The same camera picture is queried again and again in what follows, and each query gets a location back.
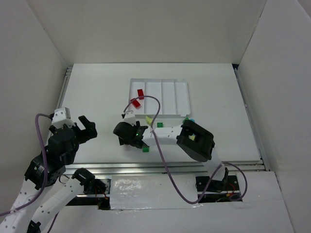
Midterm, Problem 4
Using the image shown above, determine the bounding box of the white tape sheet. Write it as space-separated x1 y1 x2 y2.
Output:
110 174 199 210

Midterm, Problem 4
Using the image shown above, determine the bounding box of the lime sloped lego brick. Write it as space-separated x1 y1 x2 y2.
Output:
145 116 153 125

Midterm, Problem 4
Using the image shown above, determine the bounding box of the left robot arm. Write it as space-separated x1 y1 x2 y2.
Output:
0 113 97 233

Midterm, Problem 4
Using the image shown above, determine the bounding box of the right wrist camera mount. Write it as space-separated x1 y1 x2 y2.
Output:
121 110 136 126

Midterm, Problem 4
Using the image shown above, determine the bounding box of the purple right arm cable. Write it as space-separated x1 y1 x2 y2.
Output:
122 95 248 205

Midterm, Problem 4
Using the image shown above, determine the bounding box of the white four-compartment tray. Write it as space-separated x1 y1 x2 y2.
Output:
129 79 191 117

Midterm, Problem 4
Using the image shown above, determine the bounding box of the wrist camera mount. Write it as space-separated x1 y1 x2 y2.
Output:
121 110 136 126
52 107 74 129

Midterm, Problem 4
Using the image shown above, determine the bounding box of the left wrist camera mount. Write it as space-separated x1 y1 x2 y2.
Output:
52 107 74 129

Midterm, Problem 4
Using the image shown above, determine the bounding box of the red sloped lego brick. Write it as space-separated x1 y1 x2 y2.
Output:
130 98 141 109

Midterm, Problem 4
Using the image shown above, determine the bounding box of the red studded lego brick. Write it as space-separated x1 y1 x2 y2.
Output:
137 89 144 100

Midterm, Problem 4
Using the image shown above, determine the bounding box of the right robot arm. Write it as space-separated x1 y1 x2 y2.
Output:
113 120 228 192

